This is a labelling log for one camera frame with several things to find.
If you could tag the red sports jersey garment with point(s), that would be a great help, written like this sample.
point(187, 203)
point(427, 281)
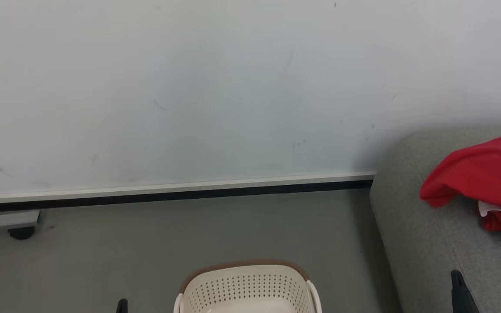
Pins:
point(485, 174)

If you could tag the cream perforated laundry basket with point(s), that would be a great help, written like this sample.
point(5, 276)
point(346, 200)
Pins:
point(246, 287)

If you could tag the grey furniture base with caster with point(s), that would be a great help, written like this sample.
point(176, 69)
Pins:
point(11, 219)

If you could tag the white and black baseboard strip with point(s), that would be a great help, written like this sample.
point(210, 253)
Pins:
point(189, 191)

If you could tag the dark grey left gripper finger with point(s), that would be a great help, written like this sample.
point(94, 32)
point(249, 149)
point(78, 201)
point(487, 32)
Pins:
point(122, 306)

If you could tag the grey fabric sofa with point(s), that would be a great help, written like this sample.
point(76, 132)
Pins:
point(429, 243)

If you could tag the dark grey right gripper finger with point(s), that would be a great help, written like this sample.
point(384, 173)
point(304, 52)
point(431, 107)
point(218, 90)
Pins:
point(462, 295)

